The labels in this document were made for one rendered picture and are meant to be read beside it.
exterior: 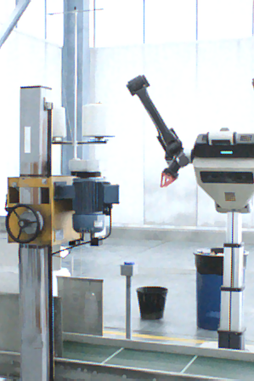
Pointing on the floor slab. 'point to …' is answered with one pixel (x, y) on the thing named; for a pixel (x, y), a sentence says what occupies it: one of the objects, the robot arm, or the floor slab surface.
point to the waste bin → (210, 286)
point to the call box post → (128, 307)
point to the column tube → (31, 371)
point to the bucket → (151, 302)
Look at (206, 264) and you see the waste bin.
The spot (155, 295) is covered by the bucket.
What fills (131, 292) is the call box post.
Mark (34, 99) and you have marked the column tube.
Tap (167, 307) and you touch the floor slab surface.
